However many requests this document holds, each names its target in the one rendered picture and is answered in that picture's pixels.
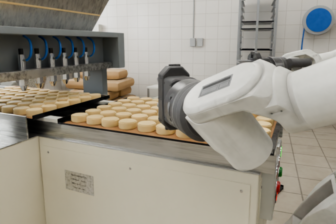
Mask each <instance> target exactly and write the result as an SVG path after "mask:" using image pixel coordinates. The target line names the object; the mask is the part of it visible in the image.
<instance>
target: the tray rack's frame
mask: <svg viewBox="0 0 336 224"><path fill-rule="evenodd" d="M241 6H242V0H239V9H238V32H237V55H236V60H239V53H240V28H241ZM278 8H279V0H276V7H275V22H274V37H273V52H272V57H275V53H276V38H277V23H278ZM259 11H260V0H257V12H256V31H255V49H254V52H255V53H257V47H258V29H259Z"/></svg>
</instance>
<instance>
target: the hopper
mask: <svg viewBox="0 0 336 224"><path fill-rule="evenodd" d="M108 1H109V0H0V26H10V27H27V28H44V29H61V30H78V31H93V29H94V27H95V25H96V23H97V21H98V20H99V18H100V16H101V14H102V12H103V10H104V9H105V7H106V5H107V3H108Z"/></svg>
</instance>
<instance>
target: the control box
mask: <svg viewBox="0 0 336 224"><path fill-rule="evenodd" d="M278 143H280V151H279V154H277V155H276V168H275V174H268V173H263V172H262V173H261V178H262V184H261V186H262V189H261V199H260V215H259V218H260V219H264V220H269V221H271V220H272V219H273V214H274V208H275V203H276V201H277V195H278V193H277V192H276V190H277V181H279V170H280V167H279V161H280V156H281V149H282V140H281V139H278V141H277V144H278ZM277 170H278V175H277Z"/></svg>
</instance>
